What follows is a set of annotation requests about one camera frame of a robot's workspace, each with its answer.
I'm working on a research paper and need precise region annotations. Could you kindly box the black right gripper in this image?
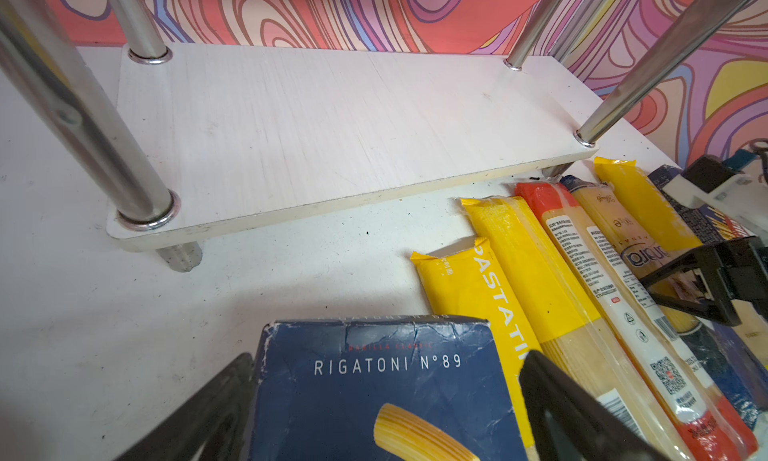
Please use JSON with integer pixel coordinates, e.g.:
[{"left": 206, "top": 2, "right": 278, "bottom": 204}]
[{"left": 640, "top": 236, "right": 767, "bottom": 326}]

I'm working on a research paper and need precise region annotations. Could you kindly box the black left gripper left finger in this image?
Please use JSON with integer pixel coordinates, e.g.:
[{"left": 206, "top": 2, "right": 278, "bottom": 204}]
[{"left": 118, "top": 352, "right": 255, "bottom": 460}]

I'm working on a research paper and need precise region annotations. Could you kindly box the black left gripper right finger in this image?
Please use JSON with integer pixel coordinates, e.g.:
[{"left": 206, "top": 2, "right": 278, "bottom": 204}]
[{"left": 519, "top": 351, "right": 666, "bottom": 461}]

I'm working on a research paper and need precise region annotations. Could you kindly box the blue Ankara spaghetti bag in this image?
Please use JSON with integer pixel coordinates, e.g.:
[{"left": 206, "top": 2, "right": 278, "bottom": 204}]
[{"left": 560, "top": 175, "right": 767, "bottom": 435}]

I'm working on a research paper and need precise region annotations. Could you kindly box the yellow Pastatime spaghetti bag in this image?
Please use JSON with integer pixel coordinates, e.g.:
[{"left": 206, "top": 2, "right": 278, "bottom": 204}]
[
  {"left": 593, "top": 157, "right": 703, "bottom": 252},
  {"left": 410, "top": 237, "right": 541, "bottom": 460}
]

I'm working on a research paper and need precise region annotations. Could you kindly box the blue Barilla rigatoni box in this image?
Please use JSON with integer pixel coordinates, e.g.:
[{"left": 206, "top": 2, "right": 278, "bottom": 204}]
[{"left": 246, "top": 316, "right": 527, "bottom": 460}]

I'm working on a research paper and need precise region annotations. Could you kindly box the white two-tier shelf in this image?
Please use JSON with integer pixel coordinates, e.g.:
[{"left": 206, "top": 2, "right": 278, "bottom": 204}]
[{"left": 1, "top": 0, "right": 752, "bottom": 272}]

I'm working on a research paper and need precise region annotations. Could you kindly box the blue Barilla spaghetti box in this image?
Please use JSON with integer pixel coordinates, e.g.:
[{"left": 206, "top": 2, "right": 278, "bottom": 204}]
[{"left": 648, "top": 165, "right": 767, "bottom": 367}]

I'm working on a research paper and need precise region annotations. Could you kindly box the yellow spaghetti bag with barcode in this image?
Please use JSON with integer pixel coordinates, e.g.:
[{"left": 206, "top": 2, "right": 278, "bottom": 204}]
[{"left": 461, "top": 197, "right": 693, "bottom": 460}]

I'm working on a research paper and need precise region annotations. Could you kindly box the red spaghetti bag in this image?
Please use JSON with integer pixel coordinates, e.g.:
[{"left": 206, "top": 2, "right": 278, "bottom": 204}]
[{"left": 515, "top": 181, "right": 759, "bottom": 460}]

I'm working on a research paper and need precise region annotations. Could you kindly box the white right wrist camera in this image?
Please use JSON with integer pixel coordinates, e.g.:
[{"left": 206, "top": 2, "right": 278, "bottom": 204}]
[{"left": 662, "top": 155, "right": 767, "bottom": 244}]

